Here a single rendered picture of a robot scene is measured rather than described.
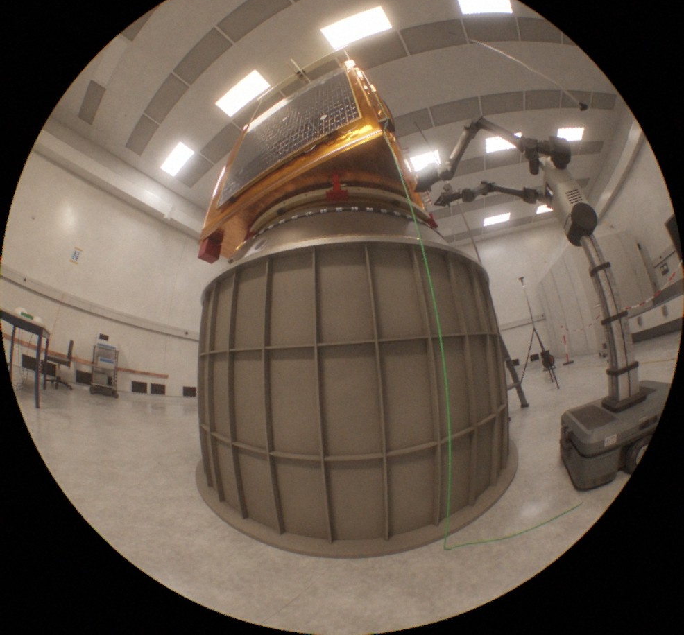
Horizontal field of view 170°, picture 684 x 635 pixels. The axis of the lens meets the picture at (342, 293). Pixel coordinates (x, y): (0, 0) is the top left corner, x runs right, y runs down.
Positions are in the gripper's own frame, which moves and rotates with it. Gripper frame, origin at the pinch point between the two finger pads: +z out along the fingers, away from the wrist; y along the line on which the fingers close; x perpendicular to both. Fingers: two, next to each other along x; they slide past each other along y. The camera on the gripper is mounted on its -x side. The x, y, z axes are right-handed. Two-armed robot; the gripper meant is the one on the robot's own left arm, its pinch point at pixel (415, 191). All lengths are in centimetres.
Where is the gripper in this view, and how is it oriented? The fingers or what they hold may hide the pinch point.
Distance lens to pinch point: 147.2
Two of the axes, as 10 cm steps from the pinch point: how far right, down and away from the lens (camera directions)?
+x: -0.2, 9.8, -2.1
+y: -8.9, -1.1, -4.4
